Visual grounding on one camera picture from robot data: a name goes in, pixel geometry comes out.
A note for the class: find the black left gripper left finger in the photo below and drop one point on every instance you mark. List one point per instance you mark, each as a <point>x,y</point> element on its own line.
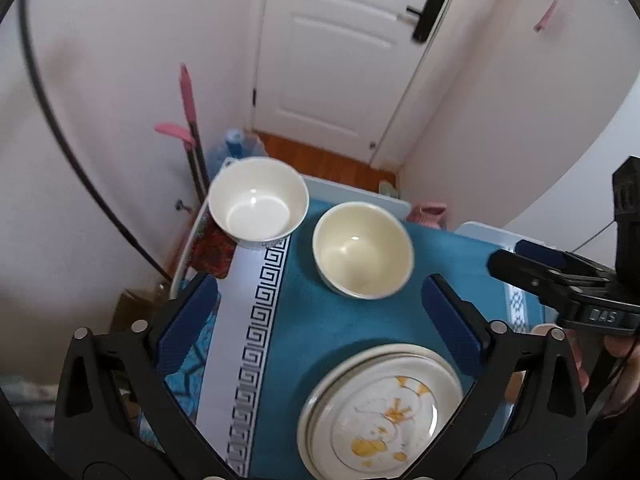
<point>116,418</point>

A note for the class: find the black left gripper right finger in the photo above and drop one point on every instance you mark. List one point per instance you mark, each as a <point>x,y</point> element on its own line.
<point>546,435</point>

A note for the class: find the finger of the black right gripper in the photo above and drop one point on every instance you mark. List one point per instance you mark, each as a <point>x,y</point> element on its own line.
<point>545,252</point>
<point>561,282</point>

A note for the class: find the cream round bowl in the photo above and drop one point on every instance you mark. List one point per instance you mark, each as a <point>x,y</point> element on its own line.
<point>362,251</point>

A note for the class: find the white round bowl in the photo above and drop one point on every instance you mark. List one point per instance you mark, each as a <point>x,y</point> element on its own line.
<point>258,201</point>

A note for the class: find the person right hand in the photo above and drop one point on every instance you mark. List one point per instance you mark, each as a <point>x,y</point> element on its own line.
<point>608,370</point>

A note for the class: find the cardboard box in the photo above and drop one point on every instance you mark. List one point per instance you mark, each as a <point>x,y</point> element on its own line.
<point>138,304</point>

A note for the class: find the teal tablecloth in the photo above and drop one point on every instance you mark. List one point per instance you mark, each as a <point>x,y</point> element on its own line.
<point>274,330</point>

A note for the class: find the white door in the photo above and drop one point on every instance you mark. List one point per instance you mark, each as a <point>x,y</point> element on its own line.
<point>332,73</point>

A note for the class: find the blue water jug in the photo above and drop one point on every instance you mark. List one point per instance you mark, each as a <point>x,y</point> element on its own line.
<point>236,144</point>

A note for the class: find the pink broom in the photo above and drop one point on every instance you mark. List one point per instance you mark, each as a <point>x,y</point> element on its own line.
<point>187,94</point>

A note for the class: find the black door lock handle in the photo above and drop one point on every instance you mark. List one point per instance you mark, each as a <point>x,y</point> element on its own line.
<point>427,18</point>

